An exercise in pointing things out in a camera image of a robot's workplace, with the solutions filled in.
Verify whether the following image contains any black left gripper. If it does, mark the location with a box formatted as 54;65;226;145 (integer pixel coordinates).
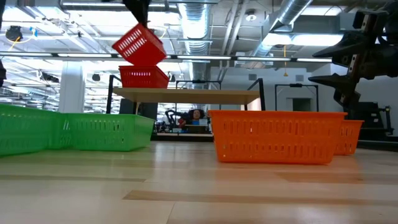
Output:
122;0;152;28

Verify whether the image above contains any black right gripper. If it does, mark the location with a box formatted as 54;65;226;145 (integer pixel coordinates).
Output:
308;9;398;105

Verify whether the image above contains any red plastic basket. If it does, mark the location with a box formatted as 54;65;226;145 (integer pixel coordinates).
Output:
118;65;170;89
111;22;168;67

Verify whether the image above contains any orange plastic basket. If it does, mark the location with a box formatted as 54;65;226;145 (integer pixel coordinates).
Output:
207;110;348;165
335;119;365;156

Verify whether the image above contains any green plastic basket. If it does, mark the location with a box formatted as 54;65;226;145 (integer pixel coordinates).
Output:
0;103;68;157
62;113;155;152

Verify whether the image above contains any wooden shelf with black legs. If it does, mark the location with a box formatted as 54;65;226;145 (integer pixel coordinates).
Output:
106;74;266;115

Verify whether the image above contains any black background machine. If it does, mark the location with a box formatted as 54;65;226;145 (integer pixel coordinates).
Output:
351;102;395;141

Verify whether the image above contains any white pillar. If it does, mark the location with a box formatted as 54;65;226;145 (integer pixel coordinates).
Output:
58;60;86;113

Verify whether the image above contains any person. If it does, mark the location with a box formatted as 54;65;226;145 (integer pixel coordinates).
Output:
185;108;206;126

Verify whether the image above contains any black background station frame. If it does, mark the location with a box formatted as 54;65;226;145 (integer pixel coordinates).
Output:
175;80;223;91

